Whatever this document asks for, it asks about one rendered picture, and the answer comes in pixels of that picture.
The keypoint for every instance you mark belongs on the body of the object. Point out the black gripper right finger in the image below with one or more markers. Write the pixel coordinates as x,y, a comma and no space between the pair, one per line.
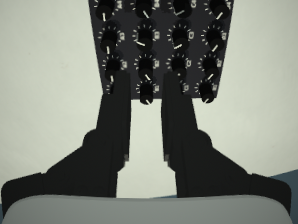
189,152

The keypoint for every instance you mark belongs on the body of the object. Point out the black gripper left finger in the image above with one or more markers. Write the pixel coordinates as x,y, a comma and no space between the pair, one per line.
89,170

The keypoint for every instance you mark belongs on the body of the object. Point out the black knob box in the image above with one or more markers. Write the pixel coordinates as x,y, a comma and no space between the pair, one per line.
200,34

